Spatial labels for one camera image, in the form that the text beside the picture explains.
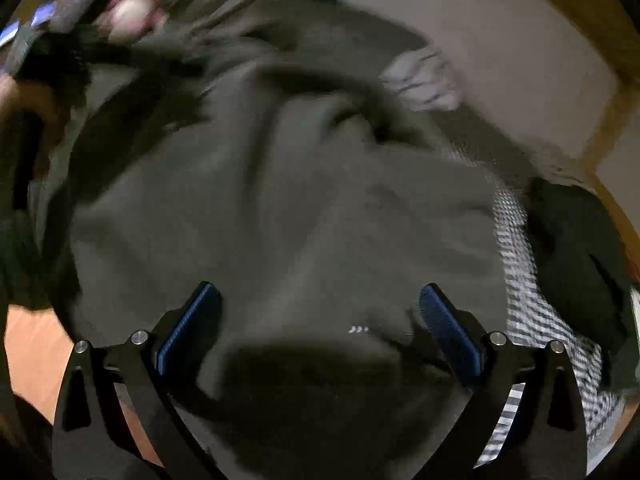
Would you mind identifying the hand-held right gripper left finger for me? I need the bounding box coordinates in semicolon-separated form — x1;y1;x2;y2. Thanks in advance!
51;282;223;480

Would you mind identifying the wooden bed frame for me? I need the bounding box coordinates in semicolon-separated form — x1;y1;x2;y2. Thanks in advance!
492;0;640;291

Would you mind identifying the grey lettered hoodie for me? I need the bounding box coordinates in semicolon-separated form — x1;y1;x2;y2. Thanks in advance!
30;50;528;480

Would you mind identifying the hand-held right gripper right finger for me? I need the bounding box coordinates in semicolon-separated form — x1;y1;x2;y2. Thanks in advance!
417;282;588;480

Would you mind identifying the checkered bed sheet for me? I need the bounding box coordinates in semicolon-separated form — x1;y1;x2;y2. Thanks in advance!
470;180;633;468

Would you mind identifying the person's left forearm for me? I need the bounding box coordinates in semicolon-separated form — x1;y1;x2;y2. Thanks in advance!
0;76;57;132

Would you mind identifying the pink plush toy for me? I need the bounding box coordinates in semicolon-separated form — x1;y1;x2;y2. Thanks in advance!
106;0;157;45

